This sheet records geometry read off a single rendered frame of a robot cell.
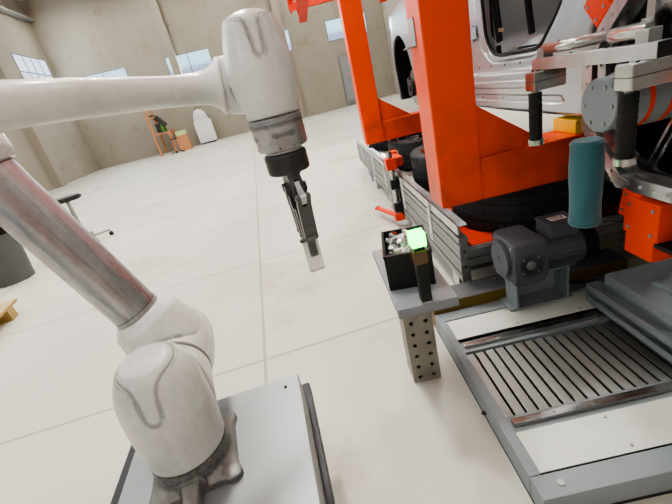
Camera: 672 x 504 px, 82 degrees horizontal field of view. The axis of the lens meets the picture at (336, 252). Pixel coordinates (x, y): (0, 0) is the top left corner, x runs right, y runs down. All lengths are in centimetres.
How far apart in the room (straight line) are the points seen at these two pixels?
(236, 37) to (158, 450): 69
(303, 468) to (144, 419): 30
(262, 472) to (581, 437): 82
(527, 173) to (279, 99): 117
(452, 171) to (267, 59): 100
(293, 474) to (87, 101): 73
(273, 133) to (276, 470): 62
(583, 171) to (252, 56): 99
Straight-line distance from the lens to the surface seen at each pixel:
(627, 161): 103
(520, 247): 147
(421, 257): 101
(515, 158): 160
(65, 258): 90
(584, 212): 137
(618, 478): 122
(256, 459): 89
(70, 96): 72
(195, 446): 83
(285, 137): 65
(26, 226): 90
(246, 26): 66
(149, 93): 77
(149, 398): 77
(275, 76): 64
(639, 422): 135
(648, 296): 156
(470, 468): 128
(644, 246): 138
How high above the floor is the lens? 104
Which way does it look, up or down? 23 degrees down
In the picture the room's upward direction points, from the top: 14 degrees counter-clockwise
